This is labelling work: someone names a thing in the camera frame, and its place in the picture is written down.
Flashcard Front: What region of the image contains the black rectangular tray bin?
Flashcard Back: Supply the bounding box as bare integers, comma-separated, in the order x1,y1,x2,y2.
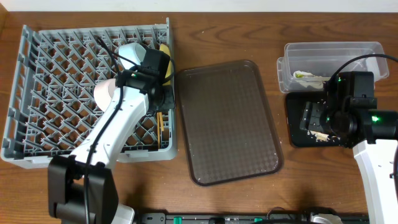
285,91,358,147

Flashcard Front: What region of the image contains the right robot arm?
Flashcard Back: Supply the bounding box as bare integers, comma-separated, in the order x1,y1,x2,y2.
300,72,397,223

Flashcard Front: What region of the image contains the clear plastic bin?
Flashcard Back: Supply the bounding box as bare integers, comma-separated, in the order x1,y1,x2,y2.
277,42,384,93

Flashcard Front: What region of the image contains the grey plastic dishwasher rack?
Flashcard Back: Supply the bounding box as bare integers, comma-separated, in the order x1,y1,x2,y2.
1,22,173,169

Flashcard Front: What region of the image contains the food scraps pile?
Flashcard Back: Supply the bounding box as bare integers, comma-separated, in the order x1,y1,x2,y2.
307,131,334,142

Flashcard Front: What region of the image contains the white tissue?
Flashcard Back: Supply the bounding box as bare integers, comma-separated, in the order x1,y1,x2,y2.
295,76,325,90

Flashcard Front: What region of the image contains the dark brown serving tray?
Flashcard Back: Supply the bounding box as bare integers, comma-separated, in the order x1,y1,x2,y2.
175,60,284,187

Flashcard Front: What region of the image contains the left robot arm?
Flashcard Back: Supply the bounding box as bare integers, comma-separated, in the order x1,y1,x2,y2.
47,68,174,223

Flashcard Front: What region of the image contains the yellow round plate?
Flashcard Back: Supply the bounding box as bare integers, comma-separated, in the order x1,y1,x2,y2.
159,43,174,86

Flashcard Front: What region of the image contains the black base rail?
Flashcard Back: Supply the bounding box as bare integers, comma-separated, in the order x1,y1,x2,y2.
133,207,370,224

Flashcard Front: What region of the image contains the light blue bowl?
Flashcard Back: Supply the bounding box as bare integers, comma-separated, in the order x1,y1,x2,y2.
118,42,146,69

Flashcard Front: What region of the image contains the green snack wrapper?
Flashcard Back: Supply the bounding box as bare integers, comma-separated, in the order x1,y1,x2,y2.
293,70,314,78

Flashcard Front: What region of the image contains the pink white bowl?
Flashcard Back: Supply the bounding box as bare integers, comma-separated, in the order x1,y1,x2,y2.
93,78,116,111

